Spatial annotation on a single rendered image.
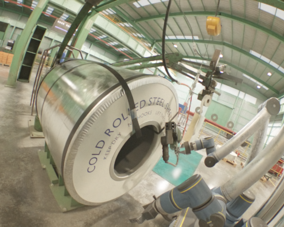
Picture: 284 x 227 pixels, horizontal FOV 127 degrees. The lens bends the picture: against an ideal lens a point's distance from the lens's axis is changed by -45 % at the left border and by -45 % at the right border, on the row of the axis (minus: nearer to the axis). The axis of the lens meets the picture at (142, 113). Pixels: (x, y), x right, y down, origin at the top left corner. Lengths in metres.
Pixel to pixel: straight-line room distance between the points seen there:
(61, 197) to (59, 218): 0.24
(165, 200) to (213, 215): 0.20
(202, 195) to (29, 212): 1.32
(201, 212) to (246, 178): 0.25
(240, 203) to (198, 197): 0.78
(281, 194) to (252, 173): 0.75
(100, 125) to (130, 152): 0.78
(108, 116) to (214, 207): 0.59
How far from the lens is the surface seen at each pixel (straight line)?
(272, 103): 1.21
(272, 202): 1.35
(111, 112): 0.61
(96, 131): 0.61
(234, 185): 0.66
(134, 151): 1.32
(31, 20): 5.17
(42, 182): 1.60
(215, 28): 1.35
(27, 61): 6.82
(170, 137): 1.01
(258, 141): 1.39
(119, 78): 0.62
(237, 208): 1.26
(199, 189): 0.50
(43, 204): 1.43
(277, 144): 0.67
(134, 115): 0.65
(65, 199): 1.45
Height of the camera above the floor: 1.22
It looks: 9 degrees down
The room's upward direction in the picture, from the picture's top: 22 degrees clockwise
